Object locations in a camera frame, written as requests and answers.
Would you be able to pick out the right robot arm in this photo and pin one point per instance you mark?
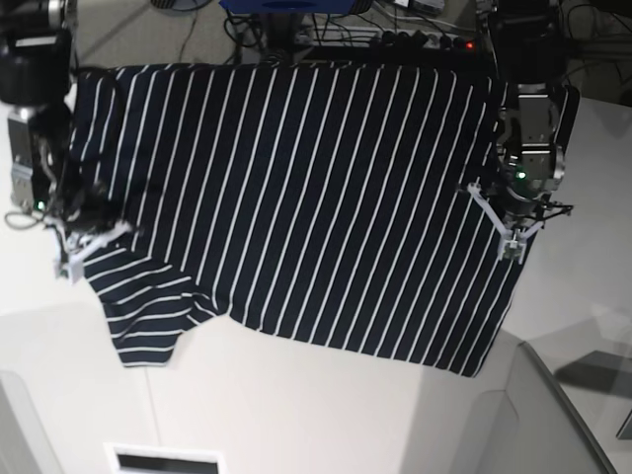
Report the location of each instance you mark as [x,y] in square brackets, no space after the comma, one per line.
[37,70]

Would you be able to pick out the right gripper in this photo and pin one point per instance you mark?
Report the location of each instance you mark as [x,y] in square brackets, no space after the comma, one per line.
[82,223]

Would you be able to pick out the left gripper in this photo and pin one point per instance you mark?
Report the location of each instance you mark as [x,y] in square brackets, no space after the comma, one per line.
[515,218]

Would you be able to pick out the black table leg column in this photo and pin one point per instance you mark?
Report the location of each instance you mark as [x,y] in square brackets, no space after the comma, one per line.
[280,31]

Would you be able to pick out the navy white striped t-shirt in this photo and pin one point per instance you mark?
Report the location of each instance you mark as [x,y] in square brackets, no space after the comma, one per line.
[321,204]

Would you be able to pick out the white power strip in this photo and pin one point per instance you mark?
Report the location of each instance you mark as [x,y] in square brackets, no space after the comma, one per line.
[348,36]

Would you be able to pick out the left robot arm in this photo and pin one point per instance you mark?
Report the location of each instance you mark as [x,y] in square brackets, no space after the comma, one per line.
[526,41]

